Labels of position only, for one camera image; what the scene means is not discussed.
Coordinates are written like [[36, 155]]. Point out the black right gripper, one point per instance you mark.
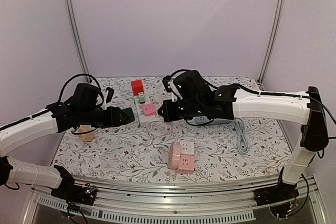
[[172, 110]]

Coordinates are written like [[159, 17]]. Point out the right aluminium frame post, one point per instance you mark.
[[271, 41]]

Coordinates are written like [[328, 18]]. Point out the white power strip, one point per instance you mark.
[[142, 118]]

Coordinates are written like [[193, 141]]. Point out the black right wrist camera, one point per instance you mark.
[[168, 84]]

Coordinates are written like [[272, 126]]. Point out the aluminium table edge rail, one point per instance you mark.
[[214, 202]]

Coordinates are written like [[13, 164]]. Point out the left aluminium frame post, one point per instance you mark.
[[76, 37]]

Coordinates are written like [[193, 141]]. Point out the green plug adapter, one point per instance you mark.
[[141, 98]]

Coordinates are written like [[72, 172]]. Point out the dark green cube socket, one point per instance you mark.
[[125, 116]]

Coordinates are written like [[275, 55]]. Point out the floral tablecloth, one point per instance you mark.
[[149, 150]]

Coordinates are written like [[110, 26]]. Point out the pink plug adapter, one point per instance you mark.
[[149, 109]]

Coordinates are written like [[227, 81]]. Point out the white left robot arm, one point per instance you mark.
[[87, 106]]

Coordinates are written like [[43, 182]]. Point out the light blue power strip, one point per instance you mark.
[[203, 120]]

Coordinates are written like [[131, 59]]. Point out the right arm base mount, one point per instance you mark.
[[277, 193]]

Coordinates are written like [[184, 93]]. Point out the pink cube socket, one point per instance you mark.
[[186, 164]]

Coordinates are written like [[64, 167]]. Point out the white cube socket tiger print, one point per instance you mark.
[[187, 148]]

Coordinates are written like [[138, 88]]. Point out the red cube adapter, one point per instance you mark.
[[137, 87]]

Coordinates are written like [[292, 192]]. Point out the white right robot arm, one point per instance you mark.
[[197, 97]]

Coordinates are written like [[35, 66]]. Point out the beige cube socket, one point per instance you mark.
[[86, 133]]

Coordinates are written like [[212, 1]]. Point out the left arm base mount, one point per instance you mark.
[[68, 190]]

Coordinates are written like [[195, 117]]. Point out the pink round socket base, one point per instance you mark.
[[174, 156]]

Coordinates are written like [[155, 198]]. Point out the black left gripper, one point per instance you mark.
[[113, 118]]

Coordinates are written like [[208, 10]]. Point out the aluminium frame post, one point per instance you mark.
[[271, 41], [76, 37]]

